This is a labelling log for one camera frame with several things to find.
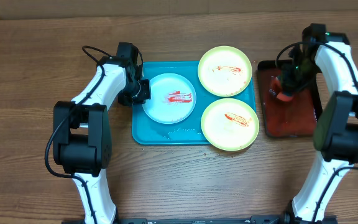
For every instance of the orange sponge with dark scourer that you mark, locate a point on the orange sponge with dark scourer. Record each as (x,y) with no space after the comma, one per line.
(277,92)

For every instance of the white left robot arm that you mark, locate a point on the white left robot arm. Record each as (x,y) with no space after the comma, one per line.
(80,145)

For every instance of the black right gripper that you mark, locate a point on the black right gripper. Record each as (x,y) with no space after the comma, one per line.
(289,83)

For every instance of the teal plastic tray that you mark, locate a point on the teal plastic tray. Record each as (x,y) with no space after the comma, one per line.
(187,132)

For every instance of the white round plate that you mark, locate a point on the white round plate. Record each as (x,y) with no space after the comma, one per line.
(173,98)

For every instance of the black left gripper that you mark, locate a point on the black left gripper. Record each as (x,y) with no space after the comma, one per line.
(146,95)

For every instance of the yellow-green plate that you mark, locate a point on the yellow-green plate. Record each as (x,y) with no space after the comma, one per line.
(230,124)
(225,71)

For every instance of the dark red black-rimmed tray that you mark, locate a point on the dark red black-rimmed tray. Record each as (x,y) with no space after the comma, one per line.
(296,118)

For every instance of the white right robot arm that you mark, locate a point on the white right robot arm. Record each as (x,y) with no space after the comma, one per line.
(335,136)

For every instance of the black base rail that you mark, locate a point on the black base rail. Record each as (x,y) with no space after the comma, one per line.
(256,219)

